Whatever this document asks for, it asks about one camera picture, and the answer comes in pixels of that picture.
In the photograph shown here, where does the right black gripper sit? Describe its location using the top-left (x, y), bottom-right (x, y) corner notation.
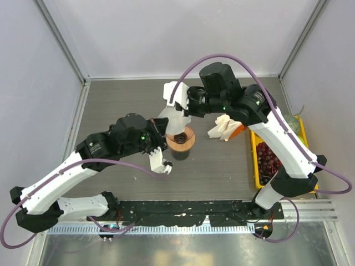
top-left (175, 86), bottom-right (227, 119)

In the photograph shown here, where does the dark red grape bunch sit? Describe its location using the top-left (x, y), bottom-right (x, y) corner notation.
top-left (256, 142), bottom-right (282, 186)

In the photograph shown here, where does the aluminium frame rail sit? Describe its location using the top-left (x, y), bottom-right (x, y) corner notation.
top-left (35, 198), bottom-right (338, 224)

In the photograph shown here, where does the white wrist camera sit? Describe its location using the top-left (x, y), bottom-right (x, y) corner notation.
top-left (163, 81), bottom-right (189, 116)
top-left (149, 147), bottom-right (173, 175)

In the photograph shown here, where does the white paper sheet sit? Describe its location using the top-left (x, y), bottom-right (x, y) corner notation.
top-left (157, 107), bottom-right (191, 135)

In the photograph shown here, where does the green netted melon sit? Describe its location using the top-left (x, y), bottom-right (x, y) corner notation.
top-left (283, 115), bottom-right (301, 135)

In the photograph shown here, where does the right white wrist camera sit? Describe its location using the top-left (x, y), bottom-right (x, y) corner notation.
top-left (163, 81), bottom-right (189, 116)

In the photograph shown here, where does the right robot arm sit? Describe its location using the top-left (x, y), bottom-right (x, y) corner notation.
top-left (186, 62), bottom-right (327, 218)

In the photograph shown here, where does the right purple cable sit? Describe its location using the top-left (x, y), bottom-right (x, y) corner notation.
top-left (169, 53), bottom-right (353, 243)

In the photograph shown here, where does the white coffee filter stack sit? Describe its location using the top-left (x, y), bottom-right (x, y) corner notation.
top-left (207, 114), bottom-right (242, 141)

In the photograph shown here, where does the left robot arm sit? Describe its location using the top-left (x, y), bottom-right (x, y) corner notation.
top-left (10, 113), bottom-right (173, 233)

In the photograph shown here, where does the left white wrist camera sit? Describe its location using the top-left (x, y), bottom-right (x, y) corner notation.
top-left (149, 147), bottom-right (173, 175)

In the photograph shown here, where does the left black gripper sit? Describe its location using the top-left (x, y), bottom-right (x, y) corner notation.
top-left (121, 117), bottom-right (169, 157)

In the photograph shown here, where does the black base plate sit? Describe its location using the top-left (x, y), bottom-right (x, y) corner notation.
top-left (93, 200), bottom-right (284, 227)

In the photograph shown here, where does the yellow plastic tray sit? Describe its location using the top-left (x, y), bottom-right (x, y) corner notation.
top-left (250, 115), bottom-right (309, 189)

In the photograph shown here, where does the white slotted cable duct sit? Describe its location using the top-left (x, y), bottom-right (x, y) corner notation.
top-left (47, 223), bottom-right (255, 235)

